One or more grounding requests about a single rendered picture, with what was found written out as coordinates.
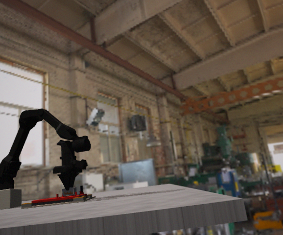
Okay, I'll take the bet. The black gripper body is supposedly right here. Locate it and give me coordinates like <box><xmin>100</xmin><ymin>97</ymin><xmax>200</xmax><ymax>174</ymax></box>
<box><xmin>53</xmin><ymin>153</ymin><xmax>82</xmax><ymax>174</ymax></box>

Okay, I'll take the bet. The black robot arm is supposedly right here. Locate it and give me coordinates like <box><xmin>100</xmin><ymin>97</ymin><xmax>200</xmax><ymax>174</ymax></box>
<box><xmin>0</xmin><ymin>109</ymin><xmax>91</xmax><ymax>190</ymax></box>

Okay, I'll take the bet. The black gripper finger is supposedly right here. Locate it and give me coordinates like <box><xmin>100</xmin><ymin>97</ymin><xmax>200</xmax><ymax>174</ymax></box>
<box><xmin>57</xmin><ymin>173</ymin><xmax>73</xmax><ymax>190</ymax></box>
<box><xmin>70</xmin><ymin>173</ymin><xmax>79</xmax><ymax>188</ymax></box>

